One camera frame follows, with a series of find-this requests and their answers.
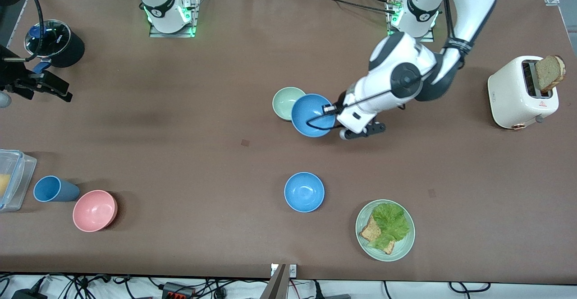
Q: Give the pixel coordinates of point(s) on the blue plastic cup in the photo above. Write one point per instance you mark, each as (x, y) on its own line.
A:
(49, 189)

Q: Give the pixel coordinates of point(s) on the pale green plate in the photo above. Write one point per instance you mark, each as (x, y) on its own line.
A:
(403, 245)

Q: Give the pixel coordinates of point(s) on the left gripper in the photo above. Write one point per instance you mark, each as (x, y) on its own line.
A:
(341, 100)

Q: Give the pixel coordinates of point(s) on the brown bread slice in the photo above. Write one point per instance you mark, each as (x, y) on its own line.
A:
(550, 71)

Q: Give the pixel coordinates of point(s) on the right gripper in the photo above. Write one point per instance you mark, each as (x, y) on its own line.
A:
(13, 84)

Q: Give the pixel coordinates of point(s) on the toasted bread slice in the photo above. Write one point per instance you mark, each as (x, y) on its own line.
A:
(370, 232)

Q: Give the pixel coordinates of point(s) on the small metal bracket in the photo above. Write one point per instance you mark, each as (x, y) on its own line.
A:
(292, 270)

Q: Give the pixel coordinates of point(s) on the green bowl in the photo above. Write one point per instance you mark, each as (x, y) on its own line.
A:
(284, 100)

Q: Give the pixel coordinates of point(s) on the blue bowl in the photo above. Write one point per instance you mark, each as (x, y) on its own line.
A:
(306, 107)
(304, 192)

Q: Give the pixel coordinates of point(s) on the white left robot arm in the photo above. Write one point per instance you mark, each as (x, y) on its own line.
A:
(473, 1)

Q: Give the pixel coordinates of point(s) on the black orange power adapter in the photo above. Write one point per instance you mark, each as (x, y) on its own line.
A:
(178, 291)

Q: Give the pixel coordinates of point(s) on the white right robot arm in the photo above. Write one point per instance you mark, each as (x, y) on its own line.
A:
(157, 1)

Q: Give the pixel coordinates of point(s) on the clear plastic food container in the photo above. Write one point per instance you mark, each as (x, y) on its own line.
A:
(20, 172)

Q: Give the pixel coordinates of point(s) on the white toaster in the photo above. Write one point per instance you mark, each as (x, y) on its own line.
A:
(509, 96)

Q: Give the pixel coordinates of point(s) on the yellow food piece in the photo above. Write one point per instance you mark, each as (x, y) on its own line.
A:
(3, 185)

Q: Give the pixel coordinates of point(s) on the glass pot lid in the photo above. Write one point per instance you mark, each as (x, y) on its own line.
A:
(52, 37)

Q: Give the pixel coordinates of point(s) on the pink bowl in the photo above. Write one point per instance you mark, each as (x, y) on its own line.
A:
(94, 211)

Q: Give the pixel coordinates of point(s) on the dark wedge shaped bar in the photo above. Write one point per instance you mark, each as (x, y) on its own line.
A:
(276, 285)

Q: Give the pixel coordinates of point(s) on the green lettuce leaf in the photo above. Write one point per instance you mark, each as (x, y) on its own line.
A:
(392, 222)

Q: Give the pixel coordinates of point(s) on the black plug block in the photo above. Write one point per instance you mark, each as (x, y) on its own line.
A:
(27, 293)

